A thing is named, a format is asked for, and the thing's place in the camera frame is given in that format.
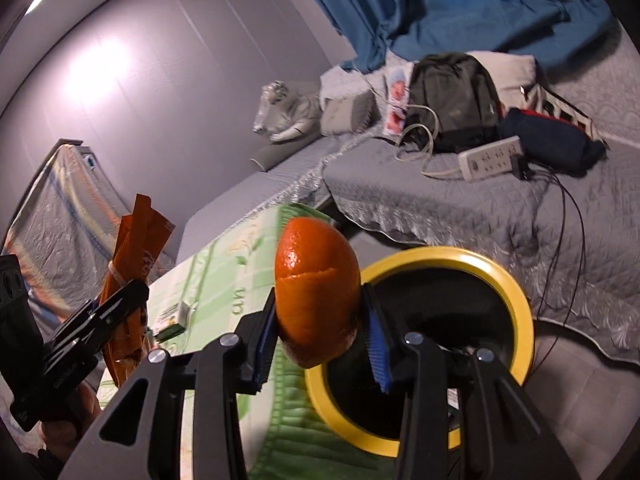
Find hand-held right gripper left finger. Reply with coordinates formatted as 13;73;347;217
57;302;278;480

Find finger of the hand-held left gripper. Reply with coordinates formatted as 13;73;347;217
85;279;150;336
50;297;108;357

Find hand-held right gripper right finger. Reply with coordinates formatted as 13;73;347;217
360;282;583;480

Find white box with green label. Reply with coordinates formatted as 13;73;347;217
151;301;194;344

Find orange snack packets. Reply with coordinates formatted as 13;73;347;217
100;193;176;388

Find orange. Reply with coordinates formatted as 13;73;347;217
275;216;362;368

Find yellow-rimmed black bin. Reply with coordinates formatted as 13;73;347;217
305;246;536;458

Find person's left hand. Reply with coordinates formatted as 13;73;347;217
40;382;108;461

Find green floral tablecloth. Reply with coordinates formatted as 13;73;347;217
100;203;401;480

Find striped bed sheet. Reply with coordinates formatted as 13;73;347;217
0;142;176;321

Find grey quilted bedspread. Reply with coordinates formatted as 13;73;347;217
322;25;640;366

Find grey mattress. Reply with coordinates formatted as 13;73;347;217
177;137;346;266

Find grey bolster pillow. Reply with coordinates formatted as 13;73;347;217
250;135;326;171

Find white power strip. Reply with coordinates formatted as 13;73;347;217
459;136;523;182

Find black power adapter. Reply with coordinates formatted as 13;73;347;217
510;157;540;182

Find grey cushion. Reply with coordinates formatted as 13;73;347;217
320;91;376;136

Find white tiger plush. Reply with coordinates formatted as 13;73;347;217
252;81;323;142

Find baby print pillow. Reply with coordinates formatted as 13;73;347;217
384;62;416;136

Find grey green backpack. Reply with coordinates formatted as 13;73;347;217
402;52;501;153

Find dark blue bag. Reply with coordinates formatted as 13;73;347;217
497;107;608;176

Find white quilted pillow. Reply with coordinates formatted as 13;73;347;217
320;67;391;106

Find plain white pillow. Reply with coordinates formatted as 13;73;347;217
467;50;536;108

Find striped tote bag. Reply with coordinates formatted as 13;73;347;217
520;84;603;141

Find blue curtain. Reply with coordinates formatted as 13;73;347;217
285;0;613;73

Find white cable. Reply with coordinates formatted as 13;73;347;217
360;67;463;178

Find black cable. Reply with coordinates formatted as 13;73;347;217
520;162;587;361

